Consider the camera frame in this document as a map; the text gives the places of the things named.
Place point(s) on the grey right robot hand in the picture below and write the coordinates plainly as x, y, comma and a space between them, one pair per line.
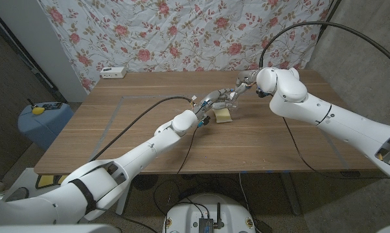
247, 79

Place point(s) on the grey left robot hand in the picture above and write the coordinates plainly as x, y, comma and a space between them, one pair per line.
214, 97

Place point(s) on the clear medicine bottle white cap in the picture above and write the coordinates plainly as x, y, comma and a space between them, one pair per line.
235, 104

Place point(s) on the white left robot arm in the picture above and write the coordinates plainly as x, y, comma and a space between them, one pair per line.
136, 155

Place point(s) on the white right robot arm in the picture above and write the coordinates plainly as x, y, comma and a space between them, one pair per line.
331, 113

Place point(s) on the yellow sponge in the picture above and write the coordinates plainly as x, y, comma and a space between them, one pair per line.
223, 116

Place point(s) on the floral rose backdrop cloth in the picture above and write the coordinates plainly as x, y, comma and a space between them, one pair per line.
188, 35

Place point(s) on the black stand pole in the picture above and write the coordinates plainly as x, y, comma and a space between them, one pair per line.
328, 21

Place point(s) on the white power strip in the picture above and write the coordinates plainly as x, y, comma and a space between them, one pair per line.
113, 72

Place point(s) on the black round disc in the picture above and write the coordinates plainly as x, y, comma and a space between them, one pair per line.
145, 182

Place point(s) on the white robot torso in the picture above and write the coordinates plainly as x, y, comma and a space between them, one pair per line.
208, 210

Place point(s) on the black antenna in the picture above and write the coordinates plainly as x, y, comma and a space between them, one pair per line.
218, 215

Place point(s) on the grey table leg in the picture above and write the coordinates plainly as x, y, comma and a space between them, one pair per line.
292, 197

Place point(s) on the grey computer box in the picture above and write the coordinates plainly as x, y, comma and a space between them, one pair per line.
206, 226

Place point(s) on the white table leg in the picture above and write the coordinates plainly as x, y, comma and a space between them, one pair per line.
125, 204

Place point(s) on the black flat device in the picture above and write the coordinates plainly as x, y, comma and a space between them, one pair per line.
52, 105

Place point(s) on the blue round stool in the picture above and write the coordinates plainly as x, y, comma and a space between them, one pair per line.
42, 129

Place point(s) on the small yellow object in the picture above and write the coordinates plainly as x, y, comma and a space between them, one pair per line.
38, 111

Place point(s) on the yellow black floor mat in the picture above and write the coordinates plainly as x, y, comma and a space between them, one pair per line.
46, 181

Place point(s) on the grey shoe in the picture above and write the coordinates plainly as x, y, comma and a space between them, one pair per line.
18, 193

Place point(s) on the black diagonal door frame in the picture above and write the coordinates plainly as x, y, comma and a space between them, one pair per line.
20, 51

